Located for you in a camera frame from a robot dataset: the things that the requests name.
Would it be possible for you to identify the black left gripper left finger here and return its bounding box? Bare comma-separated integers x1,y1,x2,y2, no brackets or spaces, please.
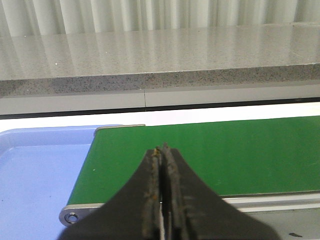
58,148,162,240

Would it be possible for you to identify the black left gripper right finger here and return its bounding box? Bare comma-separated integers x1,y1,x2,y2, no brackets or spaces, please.
161,144,280,240

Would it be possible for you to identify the white pleated curtain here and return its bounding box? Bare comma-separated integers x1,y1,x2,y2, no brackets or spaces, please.
0,0,320,37

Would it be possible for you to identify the green conveyor belt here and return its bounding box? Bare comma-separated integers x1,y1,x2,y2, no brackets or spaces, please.
68,116,320,205

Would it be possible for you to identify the grey stone counter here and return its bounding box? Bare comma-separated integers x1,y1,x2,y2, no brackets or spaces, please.
0,22,320,118

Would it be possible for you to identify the silver conveyor frame rail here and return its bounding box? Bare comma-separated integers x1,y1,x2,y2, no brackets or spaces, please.
58,191,320,226

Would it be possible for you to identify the blue plastic tray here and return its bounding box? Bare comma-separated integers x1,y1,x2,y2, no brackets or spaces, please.
0,124,123,240

